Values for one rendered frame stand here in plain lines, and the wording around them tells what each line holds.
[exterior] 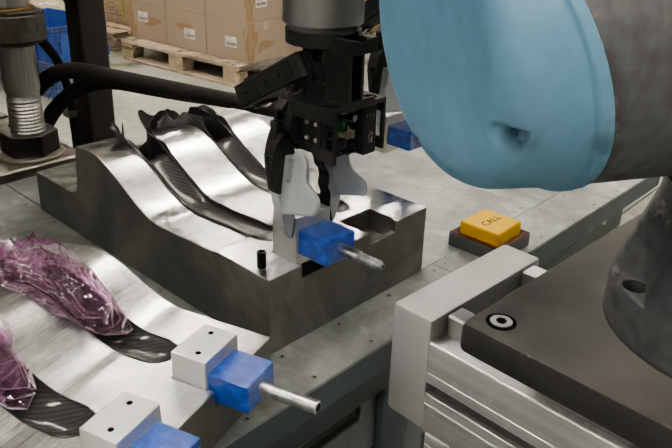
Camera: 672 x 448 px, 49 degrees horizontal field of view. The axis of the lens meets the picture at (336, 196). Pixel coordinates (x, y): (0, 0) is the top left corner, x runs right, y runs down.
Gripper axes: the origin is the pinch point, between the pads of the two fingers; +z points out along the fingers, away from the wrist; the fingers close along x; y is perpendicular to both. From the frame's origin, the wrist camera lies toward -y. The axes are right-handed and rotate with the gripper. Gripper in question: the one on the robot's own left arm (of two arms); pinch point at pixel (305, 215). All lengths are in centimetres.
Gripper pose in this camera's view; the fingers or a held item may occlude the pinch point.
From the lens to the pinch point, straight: 77.5
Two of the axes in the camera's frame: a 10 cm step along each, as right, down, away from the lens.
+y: 7.3, 3.0, -6.2
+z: -0.3, 9.1, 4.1
